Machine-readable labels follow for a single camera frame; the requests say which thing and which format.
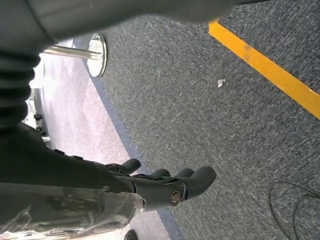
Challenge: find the white wheeled base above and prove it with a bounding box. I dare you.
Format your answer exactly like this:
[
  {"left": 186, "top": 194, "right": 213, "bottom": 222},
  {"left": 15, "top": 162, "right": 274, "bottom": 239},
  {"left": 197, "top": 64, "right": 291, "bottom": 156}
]
[{"left": 21, "top": 87, "right": 52, "bottom": 147}]

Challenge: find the grey robot leg shell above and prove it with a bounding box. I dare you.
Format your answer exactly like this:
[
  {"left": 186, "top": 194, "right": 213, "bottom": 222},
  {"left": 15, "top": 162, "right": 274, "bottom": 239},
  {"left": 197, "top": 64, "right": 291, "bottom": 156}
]
[{"left": 25, "top": 0, "right": 266, "bottom": 42}]

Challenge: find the black floor cable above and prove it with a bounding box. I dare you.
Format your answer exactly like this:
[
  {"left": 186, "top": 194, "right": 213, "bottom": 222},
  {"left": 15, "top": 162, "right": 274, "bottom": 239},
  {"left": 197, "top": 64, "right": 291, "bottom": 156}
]
[{"left": 269, "top": 180, "right": 320, "bottom": 240}]

